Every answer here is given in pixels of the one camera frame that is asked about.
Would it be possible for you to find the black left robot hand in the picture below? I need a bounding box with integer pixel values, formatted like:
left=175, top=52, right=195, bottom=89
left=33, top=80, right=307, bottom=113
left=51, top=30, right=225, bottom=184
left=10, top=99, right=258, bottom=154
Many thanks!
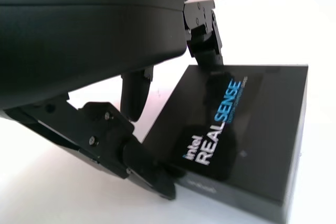
left=0, top=0, right=224, bottom=201

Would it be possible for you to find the black RealSense box lid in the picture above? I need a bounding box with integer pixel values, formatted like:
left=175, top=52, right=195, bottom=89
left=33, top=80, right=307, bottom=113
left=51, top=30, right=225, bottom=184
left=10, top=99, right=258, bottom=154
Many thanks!
left=141, top=63, right=309, bottom=224

